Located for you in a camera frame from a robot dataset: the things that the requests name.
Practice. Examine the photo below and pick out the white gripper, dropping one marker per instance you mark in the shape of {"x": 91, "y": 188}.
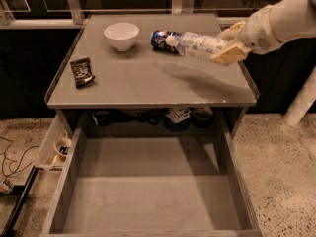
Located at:
{"x": 258, "y": 31}

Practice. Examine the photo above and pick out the blue plastic bottle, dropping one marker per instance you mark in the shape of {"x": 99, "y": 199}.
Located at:
{"x": 197, "y": 46}

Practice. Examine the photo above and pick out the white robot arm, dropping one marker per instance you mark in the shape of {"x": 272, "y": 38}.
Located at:
{"x": 293, "y": 19}

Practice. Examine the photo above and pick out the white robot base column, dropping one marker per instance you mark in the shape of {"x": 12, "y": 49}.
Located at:
{"x": 302, "y": 102}

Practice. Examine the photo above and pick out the grey cabinet counter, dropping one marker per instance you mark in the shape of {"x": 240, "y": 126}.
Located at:
{"x": 144, "y": 78}

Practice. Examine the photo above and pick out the grey open top drawer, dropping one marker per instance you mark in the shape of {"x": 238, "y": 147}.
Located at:
{"x": 144, "y": 181}

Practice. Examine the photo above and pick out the blue soda can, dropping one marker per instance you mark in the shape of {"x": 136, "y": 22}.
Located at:
{"x": 158, "y": 40}

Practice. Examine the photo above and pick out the dark round container on shelf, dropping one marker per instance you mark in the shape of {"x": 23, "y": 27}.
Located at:
{"x": 202, "y": 117}

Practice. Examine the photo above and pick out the white paper card on shelf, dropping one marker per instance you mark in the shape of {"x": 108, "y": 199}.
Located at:
{"x": 176, "y": 115}

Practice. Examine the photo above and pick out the white ceramic bowl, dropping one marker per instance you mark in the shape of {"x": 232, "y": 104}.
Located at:
{"x": 121, "y": 36}

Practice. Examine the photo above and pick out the black object on shelf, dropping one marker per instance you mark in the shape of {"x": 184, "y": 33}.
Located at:
{"x": 102, "y": 117}

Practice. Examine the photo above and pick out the black snack packet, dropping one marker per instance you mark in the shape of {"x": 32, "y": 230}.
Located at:
{"x": 82, "y": 72}

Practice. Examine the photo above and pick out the white cup in bin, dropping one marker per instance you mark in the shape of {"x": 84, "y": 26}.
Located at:
{"x": 61, "y": 146}

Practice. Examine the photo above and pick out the clear plastic side bin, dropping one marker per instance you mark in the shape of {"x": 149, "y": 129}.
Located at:
{"x": 47, "y": 158}

